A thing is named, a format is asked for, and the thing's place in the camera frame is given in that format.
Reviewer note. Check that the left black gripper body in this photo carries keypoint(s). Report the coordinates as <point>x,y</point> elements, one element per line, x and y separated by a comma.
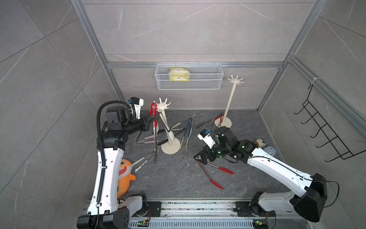
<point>142,125</point>

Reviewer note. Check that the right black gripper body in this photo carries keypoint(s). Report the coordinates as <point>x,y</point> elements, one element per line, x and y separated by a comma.
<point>210,152</point>

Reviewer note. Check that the red sleeved steel tongs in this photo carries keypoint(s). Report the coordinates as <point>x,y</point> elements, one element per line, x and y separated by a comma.
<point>153,112</point>

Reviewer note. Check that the long steel white tongs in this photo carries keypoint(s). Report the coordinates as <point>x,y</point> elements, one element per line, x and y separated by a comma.
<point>167,128</point>

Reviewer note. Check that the cream utensil stand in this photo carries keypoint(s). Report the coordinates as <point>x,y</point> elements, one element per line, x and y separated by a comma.
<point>173,144</point>
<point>223,120</point>

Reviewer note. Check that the red handled steel tongs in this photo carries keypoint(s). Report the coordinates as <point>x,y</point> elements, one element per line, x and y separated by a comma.
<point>207,122</point>

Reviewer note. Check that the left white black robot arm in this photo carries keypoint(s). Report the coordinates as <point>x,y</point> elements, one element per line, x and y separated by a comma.
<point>115,121</point>

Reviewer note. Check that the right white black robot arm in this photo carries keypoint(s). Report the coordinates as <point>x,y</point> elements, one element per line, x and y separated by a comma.
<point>308,193</point>

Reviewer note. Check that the red pink paw tongs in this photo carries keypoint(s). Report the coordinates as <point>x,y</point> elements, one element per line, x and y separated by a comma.
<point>147,140</point>

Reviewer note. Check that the slim white tipped tongs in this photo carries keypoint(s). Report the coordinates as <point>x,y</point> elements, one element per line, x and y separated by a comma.
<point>137,165</point>

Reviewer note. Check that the brown white plush toy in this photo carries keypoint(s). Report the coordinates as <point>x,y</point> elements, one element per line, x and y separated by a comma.
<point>260,142</point>

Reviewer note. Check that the yellow packet in basket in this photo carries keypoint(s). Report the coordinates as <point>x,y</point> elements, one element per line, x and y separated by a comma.
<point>178,74</point>

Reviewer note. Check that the orange monster plush toy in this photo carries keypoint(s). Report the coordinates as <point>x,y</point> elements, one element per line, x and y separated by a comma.
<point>125,177</point>

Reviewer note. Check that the grey blue dome toy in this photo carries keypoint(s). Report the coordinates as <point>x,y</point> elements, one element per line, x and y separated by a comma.
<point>271,151</point>

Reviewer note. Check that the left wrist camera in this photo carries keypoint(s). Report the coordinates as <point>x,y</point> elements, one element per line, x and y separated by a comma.
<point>136,105</point>

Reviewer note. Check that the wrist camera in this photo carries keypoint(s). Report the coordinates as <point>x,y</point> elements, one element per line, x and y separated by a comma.
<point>136,105</point>
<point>205,136</point>

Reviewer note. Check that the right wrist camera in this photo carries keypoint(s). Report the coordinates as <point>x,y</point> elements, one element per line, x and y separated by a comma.
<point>205,136</point>

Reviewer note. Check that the blue handled cream tongs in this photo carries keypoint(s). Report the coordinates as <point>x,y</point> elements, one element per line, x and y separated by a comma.
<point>186,132</point>

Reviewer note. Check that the steel tongs with ring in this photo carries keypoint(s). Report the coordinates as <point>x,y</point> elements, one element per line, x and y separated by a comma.
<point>179,123</point>

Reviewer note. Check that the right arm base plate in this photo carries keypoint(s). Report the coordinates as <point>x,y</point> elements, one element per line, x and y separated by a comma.
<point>248,209</point>

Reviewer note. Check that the white wire mesh basket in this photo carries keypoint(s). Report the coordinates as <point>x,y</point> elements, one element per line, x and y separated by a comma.
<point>202,77</point>

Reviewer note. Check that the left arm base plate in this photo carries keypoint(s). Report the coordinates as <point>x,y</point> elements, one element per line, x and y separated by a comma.
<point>151,208</point>

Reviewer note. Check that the black wire wall hook rack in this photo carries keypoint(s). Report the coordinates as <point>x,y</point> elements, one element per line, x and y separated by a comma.
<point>342,151</point>

